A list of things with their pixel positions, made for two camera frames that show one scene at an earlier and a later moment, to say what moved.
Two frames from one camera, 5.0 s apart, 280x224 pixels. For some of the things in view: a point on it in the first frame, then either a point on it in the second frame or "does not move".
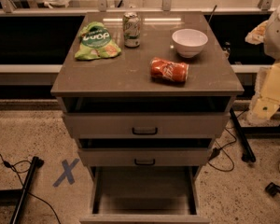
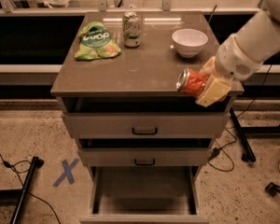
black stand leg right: x=247 y=154 does not move
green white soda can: x=132 y=30 does not move
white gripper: x=277 y=36 → x=231 y=61
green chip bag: x=96 y=43 does not move
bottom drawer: x=145 y=195 does not move
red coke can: x=176 y=72 → x=191 y=82
